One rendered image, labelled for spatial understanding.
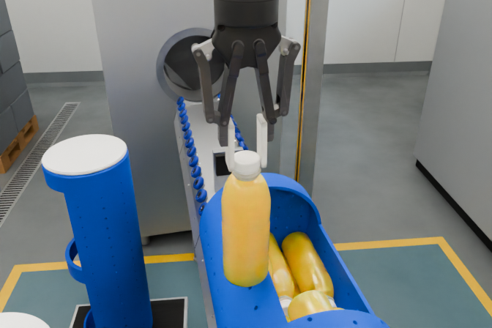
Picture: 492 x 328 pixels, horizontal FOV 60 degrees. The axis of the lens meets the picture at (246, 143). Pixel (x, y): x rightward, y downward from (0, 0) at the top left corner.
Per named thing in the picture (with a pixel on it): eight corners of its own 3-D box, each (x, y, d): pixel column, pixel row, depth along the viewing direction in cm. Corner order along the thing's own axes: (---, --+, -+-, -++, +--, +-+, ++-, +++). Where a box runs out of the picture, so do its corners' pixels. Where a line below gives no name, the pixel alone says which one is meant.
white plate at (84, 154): (99, 127, 165) (100, 129, 166) (27, 152, 147) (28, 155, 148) (142, 151, 148) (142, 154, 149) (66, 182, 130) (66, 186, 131)
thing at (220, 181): (242, 185, 149) (241, 146, 142) (244, 192, 145) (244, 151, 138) (214, 189, 147) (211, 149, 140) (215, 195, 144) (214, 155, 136)
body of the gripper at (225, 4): (273, -20, 52) (271, 54, 57) (204, -18, 51) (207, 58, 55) (292, -9, 46) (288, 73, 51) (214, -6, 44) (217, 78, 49)
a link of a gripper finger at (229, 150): (234, 126, 55) (229, 126, 55) (234, 171, 58) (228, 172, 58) (230, 116, 58) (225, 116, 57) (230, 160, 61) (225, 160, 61)
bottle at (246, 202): (233, 291, 65) (233, 189, 56) (217, 260, 71) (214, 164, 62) (274, 276, 68) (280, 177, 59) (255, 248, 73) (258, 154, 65)
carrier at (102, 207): (129, 292, 207) (74, 329, 188) (101, 129, 166) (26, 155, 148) (165, 326, 190) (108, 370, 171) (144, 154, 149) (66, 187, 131)
